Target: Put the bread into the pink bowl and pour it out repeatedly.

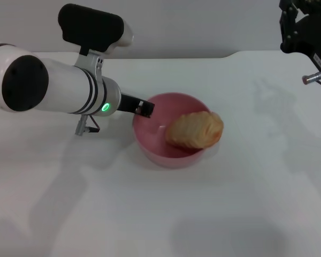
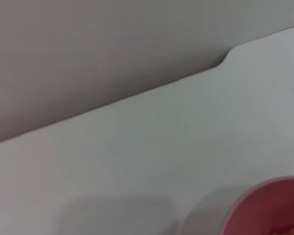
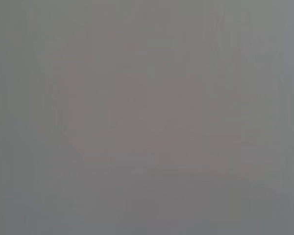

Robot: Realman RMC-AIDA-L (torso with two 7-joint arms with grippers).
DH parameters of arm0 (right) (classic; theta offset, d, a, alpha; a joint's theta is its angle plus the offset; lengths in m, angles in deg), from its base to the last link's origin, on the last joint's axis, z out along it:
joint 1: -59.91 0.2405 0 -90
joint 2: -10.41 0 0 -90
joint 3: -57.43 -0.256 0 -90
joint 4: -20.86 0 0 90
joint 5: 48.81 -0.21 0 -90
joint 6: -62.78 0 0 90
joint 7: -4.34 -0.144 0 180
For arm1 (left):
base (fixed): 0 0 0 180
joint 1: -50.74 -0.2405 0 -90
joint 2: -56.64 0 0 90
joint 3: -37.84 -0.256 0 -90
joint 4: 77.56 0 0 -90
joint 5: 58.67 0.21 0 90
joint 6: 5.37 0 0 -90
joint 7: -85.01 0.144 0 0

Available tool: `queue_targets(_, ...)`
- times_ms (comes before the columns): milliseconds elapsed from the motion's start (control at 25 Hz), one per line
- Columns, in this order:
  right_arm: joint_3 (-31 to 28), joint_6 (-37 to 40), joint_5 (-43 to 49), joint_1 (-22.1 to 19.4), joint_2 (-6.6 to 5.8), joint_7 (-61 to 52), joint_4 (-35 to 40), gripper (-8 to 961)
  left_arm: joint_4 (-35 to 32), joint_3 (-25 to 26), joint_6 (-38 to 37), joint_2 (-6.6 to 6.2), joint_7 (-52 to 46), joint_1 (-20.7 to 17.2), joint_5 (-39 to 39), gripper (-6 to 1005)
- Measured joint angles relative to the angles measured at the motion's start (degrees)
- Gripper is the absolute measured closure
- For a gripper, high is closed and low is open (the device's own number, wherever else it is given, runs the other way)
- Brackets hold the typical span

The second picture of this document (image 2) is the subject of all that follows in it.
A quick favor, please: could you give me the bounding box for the pink plastic bowl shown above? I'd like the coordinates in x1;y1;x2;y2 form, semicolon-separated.
219;175;294;235

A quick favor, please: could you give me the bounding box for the orange ridged bread loaf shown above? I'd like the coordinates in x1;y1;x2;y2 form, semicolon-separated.
269;225;294;235

